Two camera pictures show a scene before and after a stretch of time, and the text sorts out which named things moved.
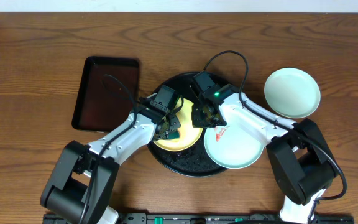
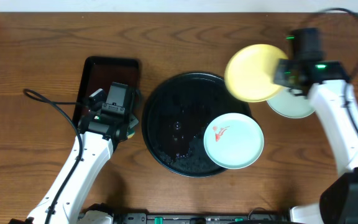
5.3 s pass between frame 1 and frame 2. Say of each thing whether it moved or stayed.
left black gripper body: moved
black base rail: stayed
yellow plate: moved
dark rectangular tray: stayed
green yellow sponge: moved
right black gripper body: moved
